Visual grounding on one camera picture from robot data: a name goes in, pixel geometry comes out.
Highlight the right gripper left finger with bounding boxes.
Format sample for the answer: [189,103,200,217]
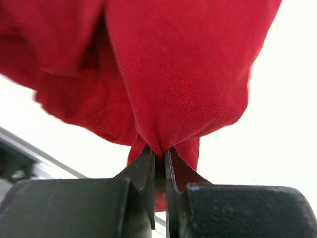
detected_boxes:
[0,147,155,238]

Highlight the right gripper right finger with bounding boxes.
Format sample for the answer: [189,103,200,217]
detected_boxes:
[165,148,317,238]

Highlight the dark red t shirt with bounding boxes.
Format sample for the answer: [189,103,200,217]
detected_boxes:
[0,0,283,213]

